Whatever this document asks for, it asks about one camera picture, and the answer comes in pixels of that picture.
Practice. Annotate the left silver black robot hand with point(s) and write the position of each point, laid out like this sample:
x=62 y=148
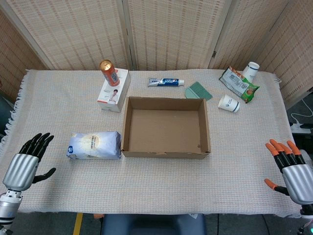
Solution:
x=20 y=169

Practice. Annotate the right silver orange-tipped robot hand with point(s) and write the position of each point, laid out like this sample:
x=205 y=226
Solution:
x=297 y=180

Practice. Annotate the blue white pouch bag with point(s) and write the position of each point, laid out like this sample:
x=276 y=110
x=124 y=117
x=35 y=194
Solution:
x=94 y=145

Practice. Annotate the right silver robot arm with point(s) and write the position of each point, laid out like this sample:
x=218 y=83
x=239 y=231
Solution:
x=306 y=215

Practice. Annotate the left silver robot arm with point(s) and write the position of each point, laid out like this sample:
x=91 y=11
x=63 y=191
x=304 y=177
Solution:
x=8 y=208

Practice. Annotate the cardboard box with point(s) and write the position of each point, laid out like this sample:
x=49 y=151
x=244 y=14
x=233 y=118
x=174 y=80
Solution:
x=166 y=127

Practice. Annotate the white power strip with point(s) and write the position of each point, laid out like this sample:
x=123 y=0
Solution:
x=299 y=127

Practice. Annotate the white paper cup blue band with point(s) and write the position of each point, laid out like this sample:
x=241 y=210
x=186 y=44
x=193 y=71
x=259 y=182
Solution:
x=229 y=103
x=250 y=71

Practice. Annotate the green snack bag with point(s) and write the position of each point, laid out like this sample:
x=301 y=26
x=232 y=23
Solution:
x=238 y=84

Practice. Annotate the white red product box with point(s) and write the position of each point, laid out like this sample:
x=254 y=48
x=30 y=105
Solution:
x=114 y=91

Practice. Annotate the beige woven tablecloth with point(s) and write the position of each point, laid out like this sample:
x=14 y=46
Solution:
x=146 y=186

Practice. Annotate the orange drink can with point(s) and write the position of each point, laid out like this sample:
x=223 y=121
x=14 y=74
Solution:
x=110 y=73

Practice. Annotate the green plastic comb brush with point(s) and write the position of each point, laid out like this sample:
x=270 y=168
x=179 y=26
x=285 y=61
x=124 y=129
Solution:
x=198 y=91

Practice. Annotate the blue padded chair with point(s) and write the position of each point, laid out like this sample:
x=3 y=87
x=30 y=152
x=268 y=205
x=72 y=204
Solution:
x=152 y=224

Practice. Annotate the blue white toothpaste tube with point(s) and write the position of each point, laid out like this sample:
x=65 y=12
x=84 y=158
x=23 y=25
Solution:
x=165 y=82

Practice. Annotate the woven folding screen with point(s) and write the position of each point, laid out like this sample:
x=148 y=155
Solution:
x=156 y=34

